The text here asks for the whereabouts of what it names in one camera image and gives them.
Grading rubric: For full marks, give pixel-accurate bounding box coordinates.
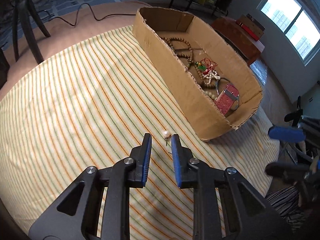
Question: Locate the pearl earring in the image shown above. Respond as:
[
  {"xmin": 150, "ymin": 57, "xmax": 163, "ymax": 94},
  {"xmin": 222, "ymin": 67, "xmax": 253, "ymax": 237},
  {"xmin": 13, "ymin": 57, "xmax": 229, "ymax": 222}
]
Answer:
[{"xmin": 162, "ymin": 130, "xmax": 171, "ymax": 146}]

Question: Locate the red strap wristwatch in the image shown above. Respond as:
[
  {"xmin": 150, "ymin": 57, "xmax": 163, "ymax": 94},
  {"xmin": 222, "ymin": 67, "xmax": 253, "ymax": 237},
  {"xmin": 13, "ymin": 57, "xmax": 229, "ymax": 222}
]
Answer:
[{"xmin": 215, "ymin": 83, "xmax": 239, "ymax": 115}]

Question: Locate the dark metal bangle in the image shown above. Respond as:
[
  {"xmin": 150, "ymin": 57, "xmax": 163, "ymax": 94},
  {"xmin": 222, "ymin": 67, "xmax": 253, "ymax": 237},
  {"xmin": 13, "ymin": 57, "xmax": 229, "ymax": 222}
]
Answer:
[{"xmin": 215, "ymin": 77, "xmax": 231, "ymax": 95}]

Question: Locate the pearl bracelet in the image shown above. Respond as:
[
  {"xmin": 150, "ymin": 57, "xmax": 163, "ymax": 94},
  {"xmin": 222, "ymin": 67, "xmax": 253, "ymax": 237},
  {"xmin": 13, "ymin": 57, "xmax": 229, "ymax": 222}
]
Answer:
[{"xmin": 202, "ymin": 69, "xmax": 221, "ymax": 86}]

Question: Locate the green pendant red cord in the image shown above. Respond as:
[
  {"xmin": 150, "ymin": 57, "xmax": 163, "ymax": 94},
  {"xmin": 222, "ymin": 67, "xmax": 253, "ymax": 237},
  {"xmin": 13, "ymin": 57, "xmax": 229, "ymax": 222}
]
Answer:
[{"xmin": 196, "ymin": 57, "xmax": 219, "ymax": 74}]

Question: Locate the brown wooden bead necklace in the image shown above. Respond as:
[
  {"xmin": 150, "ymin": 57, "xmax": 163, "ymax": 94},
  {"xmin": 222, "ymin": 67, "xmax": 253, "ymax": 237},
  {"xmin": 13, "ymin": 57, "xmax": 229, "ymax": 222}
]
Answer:
[{"xmin": 159, "ymin": 36, "xmax": 218, "ymax": 91}]

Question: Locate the cardboard box tray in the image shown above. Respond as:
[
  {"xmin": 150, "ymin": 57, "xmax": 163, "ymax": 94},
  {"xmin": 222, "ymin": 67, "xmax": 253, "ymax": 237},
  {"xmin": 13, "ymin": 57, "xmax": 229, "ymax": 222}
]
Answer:
[{"xmin": 133, "ymin": 7, "xmax": 263, "ymax": 141}]

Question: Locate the yellow striped cloth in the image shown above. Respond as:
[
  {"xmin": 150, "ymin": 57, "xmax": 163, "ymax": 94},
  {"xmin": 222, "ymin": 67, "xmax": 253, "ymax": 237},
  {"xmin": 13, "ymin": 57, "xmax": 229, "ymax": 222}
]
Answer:
[{"xmin": 1, "ymin": 26, "xmax": 279, "ymax": 239}]

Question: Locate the orange covered low table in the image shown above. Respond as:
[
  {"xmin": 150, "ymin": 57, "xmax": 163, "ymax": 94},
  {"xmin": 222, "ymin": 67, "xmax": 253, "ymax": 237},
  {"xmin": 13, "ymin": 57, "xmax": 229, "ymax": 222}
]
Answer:
[{"xmin": 211, "ymin": 16, "xmax": 265, "ymax": 66}]

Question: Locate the red and tan box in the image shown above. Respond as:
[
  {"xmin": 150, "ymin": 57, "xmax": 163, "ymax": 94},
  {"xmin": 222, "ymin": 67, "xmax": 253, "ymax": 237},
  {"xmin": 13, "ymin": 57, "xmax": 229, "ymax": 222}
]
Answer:
[{"xmin": 236, "ymin": 14, "xmax": 265, "ymax": 41}]

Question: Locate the window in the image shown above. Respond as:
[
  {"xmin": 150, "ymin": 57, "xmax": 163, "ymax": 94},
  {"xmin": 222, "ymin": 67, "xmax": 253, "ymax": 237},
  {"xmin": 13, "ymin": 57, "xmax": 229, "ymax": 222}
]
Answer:
[{"xmin": 258, "ymin": 0, "xmax": 319, "ymax": 65}]

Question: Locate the black tripod stand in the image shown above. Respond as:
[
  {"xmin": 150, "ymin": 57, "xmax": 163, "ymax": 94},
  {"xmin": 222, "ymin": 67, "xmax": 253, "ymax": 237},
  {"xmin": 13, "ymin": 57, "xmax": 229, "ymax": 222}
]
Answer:
[{"xmin": 12, "ymin": 0, "xmax": 51, "ymax": 64}]

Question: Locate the black power cable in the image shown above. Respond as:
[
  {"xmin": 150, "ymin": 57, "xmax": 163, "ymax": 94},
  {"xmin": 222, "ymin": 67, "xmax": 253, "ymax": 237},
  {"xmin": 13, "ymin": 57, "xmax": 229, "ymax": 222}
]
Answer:
[{"xmin": 37, "ymin": 2, "xmax": 141, "ymax": 28}]

